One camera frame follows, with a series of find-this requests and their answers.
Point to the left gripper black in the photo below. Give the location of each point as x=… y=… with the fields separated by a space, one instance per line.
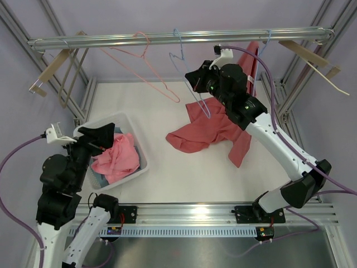
x=96 y=139

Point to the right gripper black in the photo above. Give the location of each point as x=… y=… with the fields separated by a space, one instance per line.
x=197 y=79

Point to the light pink t-shirt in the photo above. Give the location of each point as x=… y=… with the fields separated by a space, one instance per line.
x=117 y=159

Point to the blue-grey t-shirt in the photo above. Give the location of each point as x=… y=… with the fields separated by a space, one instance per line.
x=103 y=178

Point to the dark pink t-shirt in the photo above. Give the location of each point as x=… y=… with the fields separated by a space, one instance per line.
x=202 y=132

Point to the pink wire hanger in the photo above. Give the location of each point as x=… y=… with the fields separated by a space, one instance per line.
x=168 y=93

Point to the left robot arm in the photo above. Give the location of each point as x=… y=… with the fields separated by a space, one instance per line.
x=62 y=178

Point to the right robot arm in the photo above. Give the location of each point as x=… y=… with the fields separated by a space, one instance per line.
x=228 y=85

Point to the left beige clip hanger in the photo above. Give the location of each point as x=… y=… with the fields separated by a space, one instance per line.
x=53 y=67

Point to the beige clip hanger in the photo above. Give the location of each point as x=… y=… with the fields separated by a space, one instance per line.
x=53 y=67
x=312 y=59

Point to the right beige clip hanger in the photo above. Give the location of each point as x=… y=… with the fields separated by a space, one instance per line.
x=312 y=59

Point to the white plastic basket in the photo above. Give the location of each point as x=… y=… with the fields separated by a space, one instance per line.
x=124 y=161

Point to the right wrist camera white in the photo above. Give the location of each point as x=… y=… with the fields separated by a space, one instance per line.
x=225 y=56

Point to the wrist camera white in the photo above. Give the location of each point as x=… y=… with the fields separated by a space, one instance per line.
x=225 y=56
x=53 y=135

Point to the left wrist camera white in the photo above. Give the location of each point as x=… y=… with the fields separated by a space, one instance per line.
x=53 y=135

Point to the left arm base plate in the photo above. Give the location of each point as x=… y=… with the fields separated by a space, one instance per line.
x=126 y=214

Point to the aluminium front frame rail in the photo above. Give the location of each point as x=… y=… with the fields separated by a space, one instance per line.
x=220 y=214

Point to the white slotted cable duct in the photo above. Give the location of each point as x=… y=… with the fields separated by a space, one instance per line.
x=194 y=231

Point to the aluminium hanging rail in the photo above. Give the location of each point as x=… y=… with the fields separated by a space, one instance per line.
x=312 y=33

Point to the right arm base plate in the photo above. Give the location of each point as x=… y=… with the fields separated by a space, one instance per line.
x=251 y=215

